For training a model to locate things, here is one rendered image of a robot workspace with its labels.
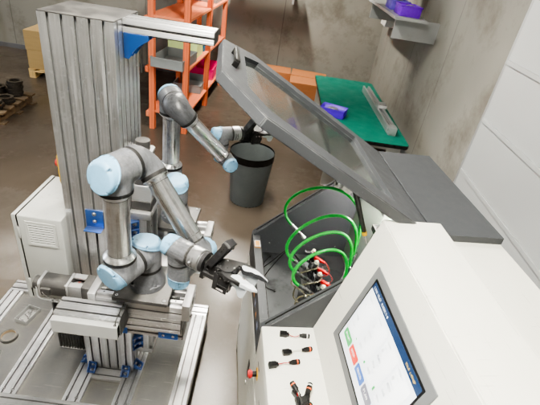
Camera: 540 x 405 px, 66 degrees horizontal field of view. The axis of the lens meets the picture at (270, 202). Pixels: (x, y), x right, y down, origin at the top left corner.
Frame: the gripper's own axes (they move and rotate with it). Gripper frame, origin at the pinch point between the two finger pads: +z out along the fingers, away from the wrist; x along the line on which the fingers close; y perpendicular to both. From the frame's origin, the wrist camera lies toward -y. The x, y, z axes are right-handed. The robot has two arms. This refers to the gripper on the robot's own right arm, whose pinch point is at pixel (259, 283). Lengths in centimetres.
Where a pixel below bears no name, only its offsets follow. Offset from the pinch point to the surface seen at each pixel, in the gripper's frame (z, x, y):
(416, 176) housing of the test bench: 26, -100, -18
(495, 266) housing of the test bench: 64, -56, -9
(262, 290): -17, -53, 44
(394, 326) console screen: 39.6, -14.0, 3.0
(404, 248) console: 33.8, -31.3, -13.9
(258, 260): -29, -70, 42
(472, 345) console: 57, -3, -10
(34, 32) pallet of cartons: -568, -341, 32
